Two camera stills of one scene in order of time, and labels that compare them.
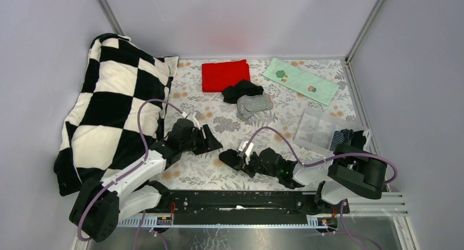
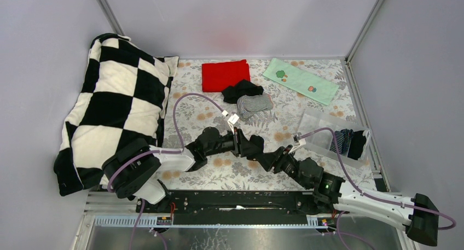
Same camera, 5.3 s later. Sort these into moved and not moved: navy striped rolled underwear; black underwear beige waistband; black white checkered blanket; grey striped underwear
Moved: black underwear beige waistband
Not moved: black white checkered blanket; navy striped rolled underwear; grey striped underwear
